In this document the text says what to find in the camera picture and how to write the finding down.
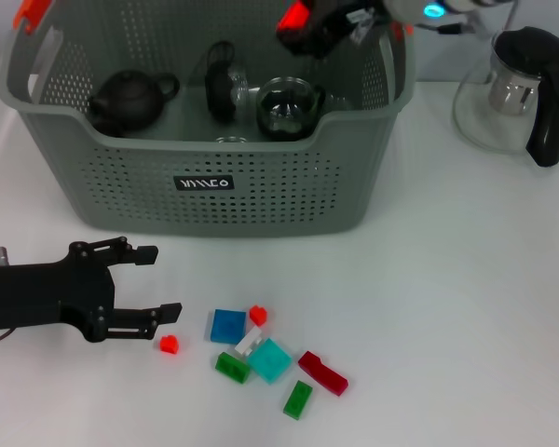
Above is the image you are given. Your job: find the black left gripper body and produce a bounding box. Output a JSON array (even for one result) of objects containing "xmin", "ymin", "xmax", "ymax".
[{"xmin": 0, "ymin": 240, "xmax": 117, "ymax": 345}]

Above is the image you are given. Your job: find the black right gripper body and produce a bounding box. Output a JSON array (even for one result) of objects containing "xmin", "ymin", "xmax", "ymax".
[{"xmin": 306, "ymin": 0, "xmax": 396, "ymax": 61}]

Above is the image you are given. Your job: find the bright red sloped toy brick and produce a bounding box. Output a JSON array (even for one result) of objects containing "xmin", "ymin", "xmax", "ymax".
[{"xmin": 277, "ymin": 1, "xmax": 313, "ymax": 34}]

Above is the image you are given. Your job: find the dark red long toy brick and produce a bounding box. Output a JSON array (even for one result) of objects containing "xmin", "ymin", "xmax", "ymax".
[{"xmin": 297, "ymin": 350, "xmax": 349, "ymax": 397}]

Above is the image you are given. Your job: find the grey perforated plastic storage basket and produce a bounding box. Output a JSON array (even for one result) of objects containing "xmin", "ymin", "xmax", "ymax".
[{"xmin": 0, "ymin": 0, "xmax": 418, "ymax": 238}]

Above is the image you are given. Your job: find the blue square toy brick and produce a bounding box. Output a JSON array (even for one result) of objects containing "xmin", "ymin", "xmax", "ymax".
[{"xmin": 209, "ymin": 308, "xmax": 247, "ymax": 345}]

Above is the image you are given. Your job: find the thick green toy brick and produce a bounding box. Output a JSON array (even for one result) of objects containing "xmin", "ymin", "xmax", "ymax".
[{"xmin": 215, "ymin": 351, "xmax": 252, "ymax": 384}]

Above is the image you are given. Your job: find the white toy brick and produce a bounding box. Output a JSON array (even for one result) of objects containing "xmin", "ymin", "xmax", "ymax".
[{"xmin": 234, "ymin": 327, "xmax": 266, "ymax": 359}]

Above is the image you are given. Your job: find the cyan square toy brick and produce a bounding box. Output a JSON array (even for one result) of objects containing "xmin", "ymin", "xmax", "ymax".
[{"xmin": 245, "ymin": 337, "xmax": 293, "ymax": 385}]

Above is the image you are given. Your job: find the black clay teapot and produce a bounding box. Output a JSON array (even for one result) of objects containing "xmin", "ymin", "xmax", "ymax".
[{"xmin": 88, "ymin": 69, "xmax": 180, "ymax": 132}]

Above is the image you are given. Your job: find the flat green two-stud brick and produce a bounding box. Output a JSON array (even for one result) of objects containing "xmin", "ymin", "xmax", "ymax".
[{"xmin": 282, "ymin": 379, "xmax": 315, "ymax": 419}]

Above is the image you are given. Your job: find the glass carafe with black handle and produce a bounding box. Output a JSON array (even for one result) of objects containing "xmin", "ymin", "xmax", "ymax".
[{"xmin": 451, "ymin": 26, "xmax": 559, "ymax": 169}]

